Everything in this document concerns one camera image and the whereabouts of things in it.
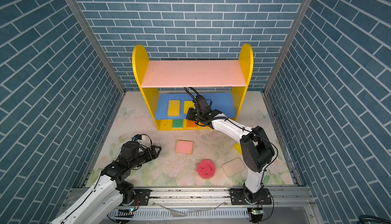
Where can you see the green sponge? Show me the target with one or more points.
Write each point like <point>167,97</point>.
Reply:
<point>177,123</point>

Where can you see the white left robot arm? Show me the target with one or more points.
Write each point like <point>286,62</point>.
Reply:
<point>111,189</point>

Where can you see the small yellow sponge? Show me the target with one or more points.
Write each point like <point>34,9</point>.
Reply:
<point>237,147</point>
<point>188,105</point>

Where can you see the aluminium corner post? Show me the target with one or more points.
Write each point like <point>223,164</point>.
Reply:
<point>86,28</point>
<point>287,44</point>

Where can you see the aluminium left corner post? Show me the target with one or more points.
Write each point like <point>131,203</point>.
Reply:
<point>86,28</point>

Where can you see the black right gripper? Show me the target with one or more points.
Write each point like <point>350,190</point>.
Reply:
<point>190,114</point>

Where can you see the pink round scrubber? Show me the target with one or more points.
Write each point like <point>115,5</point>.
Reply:
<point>206,169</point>

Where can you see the aluminium right corner post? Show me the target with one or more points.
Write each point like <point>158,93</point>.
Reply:
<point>287,44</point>

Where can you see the yellow pink blue wooden shelf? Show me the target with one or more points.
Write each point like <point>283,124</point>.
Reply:
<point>152,76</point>

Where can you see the pink rectangular sponge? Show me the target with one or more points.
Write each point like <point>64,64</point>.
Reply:
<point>184,147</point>

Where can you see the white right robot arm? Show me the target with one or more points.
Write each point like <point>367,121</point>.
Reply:
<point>258,152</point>

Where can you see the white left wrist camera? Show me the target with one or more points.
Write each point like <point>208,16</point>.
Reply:
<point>141,138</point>

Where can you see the textured yellow sponge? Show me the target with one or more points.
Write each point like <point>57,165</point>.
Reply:
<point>174,108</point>

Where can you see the white perforated cable tray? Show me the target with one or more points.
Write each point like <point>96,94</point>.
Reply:
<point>180,214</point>

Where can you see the beige sponge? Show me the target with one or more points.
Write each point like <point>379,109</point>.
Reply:
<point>233,167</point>

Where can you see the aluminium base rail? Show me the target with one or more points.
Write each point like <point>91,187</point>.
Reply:
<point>212,196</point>

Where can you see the orange sponge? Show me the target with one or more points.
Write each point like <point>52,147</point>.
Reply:
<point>191,124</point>

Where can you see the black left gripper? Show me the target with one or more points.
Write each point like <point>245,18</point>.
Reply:
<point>155,155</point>

